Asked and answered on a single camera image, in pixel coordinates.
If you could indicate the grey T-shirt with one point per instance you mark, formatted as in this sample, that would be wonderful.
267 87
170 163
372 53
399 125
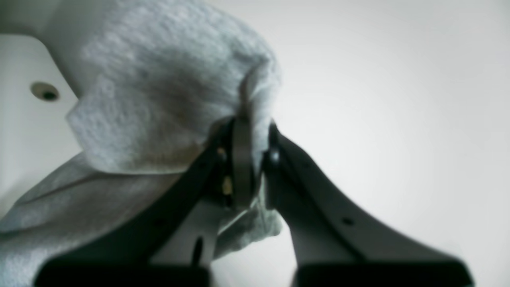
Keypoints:
154 79

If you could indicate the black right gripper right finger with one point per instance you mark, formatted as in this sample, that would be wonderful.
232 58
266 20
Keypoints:
336 243

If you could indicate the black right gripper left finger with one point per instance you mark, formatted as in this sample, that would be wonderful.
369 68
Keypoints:
172 242

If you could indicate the right table cable grommet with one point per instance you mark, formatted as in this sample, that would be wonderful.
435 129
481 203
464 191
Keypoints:
44 91

